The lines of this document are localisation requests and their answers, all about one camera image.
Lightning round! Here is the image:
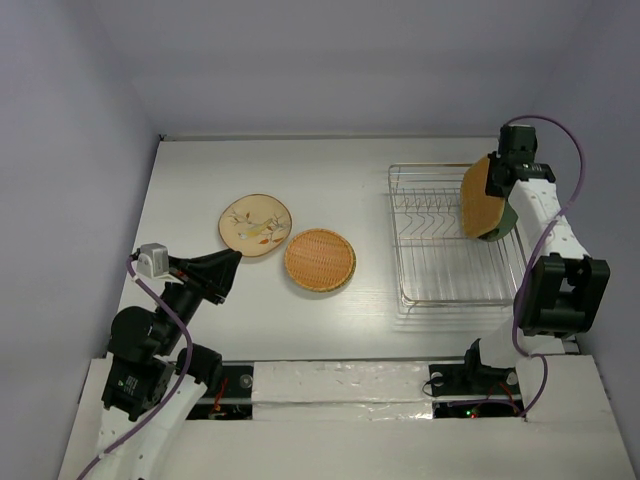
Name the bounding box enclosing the white foam block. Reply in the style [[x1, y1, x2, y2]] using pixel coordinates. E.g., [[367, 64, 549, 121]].
[[251, 361, 433, 422]]

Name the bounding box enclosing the beige bird painted plate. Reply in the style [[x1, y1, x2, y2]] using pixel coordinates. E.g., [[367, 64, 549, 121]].
[[218, 194, 292, 258]]

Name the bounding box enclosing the wire dish rack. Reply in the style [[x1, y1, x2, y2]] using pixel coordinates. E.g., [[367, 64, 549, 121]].
[[387, 163, 526, 313]]

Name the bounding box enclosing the square orange woven basket plate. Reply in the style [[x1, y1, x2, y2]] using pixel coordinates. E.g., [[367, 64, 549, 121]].
[[460, 156, 506, 241]]

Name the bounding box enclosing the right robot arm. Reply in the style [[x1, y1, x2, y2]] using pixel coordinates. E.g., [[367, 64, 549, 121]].
[[422, 115, 611, 405]]

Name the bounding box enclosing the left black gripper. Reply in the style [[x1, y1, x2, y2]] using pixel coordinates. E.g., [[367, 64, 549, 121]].
[[157, 245, 243, 351]]

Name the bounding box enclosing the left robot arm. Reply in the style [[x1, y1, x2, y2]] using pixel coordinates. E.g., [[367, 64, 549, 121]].
[[78, 243, 242, 479]]

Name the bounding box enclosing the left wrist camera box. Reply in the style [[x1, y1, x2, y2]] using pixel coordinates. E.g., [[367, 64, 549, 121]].
[[136, 243, 169, 279]]

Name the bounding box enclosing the green ceramic flower plate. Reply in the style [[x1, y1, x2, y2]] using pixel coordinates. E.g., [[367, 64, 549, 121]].
[[479, 201, 518, 242]]

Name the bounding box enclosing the round orange woven basket plate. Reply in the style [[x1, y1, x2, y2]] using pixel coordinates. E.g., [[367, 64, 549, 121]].
[[284, 228, 356, 291]]

